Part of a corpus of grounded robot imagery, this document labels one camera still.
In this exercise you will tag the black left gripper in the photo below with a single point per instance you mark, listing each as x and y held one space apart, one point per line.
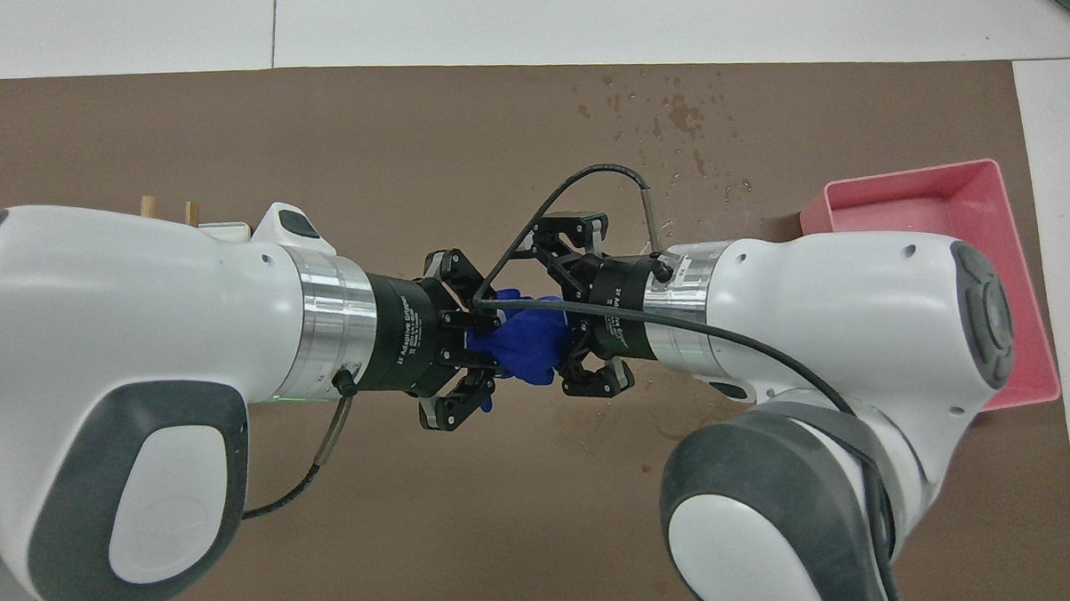
407 336

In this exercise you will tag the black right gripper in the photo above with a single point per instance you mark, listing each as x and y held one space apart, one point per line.
624 311

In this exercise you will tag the blue cloth towel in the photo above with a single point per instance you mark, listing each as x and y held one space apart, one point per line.
523 345

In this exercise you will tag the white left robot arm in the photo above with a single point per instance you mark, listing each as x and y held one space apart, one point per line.
118 333

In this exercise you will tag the white towel rack base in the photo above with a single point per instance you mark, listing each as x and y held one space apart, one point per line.
225 231

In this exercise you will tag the brown table mat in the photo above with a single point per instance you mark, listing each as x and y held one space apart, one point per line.
360 138

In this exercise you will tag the pink plastic bin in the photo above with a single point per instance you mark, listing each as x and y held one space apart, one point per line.
923 200

